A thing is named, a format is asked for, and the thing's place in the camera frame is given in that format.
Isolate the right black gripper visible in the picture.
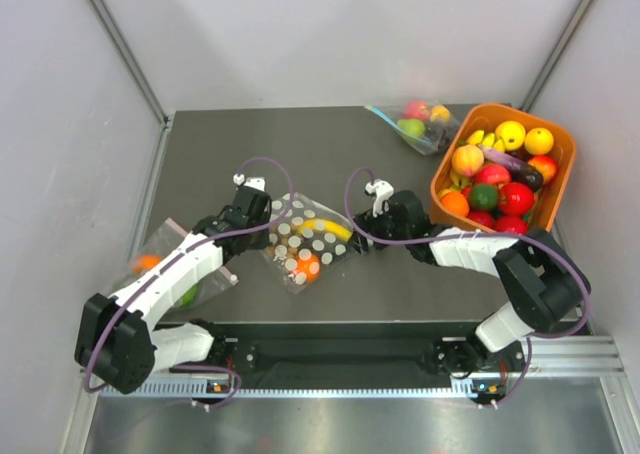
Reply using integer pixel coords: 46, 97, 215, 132
348, 199, 412, 255

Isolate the fake brown grape bunch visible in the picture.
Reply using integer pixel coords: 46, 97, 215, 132
267, 244, 298, 271

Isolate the polka dot zip bag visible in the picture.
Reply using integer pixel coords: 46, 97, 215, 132
262, 192, 355, 294

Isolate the fake yellow banana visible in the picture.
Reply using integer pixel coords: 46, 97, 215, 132
296, 218, 352, 242

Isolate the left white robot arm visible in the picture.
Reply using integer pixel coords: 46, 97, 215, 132
74, 177, 271, 394

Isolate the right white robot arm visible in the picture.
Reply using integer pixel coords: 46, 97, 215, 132
350, 190, 591, 372

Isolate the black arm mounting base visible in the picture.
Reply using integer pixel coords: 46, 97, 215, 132
174, 321, 526, 389

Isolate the fake orange in bin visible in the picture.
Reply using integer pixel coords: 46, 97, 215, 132
440, 191, 470, 218

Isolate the fake green lime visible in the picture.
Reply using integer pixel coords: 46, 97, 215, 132
468, 183, 500, 211

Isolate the fake peach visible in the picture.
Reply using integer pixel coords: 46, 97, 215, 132
451, 145, 485, 177

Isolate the fake green pear in bag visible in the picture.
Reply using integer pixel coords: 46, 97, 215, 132
397, 118, 426, 139

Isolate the pink zip dotted bag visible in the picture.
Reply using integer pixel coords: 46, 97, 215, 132
106, 218, 239, 312

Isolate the blue zip clear bag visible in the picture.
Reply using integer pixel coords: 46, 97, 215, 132
364, 100, 461, 155

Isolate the fake small banana bunch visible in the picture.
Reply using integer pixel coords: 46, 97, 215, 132
466, 130, 506, 152

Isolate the fake red apple in bag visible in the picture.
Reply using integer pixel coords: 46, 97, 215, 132
403, 100, 431, 122

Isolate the fake green apple pink bag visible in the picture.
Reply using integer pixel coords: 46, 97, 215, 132
174, 284, 199, 309

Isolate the fake red tomato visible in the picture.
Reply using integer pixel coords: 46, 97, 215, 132
498, 182, 535, 217

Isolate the fake orange in pink bag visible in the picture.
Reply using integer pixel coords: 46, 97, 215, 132
131, 254, 162, 275

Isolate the fake purple eggplant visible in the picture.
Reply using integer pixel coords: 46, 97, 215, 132
480, 145, 544, 192

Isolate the fake yellow lemon left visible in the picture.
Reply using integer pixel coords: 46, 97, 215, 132
495, 120, 527, 151

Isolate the fake red yellow apple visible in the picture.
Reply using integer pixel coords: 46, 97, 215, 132
528, 155, 558, 185

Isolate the fake yellow orange right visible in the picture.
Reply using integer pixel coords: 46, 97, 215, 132
524, 127, 555, 156

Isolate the orange plastic bin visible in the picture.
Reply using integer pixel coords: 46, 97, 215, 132
428, 103, 577, 232

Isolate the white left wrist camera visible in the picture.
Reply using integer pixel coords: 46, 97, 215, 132
233, 173, 266, 192

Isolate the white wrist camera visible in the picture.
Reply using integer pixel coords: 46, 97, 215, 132
233, 173, 266, 192
364, 179, 395, 218

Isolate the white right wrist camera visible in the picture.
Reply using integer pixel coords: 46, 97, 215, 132
364, 179, 395, 218

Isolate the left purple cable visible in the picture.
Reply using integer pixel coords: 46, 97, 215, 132
82, 156, 296, 413

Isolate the purple cable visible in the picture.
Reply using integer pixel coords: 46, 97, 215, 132
344, 166, 593, 409
82, 156, 296, 413

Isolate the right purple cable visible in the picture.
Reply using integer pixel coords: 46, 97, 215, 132
344, 166, 593, 409

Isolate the grey slotted cable duct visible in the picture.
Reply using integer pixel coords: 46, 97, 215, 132
101, 376, 503, 400

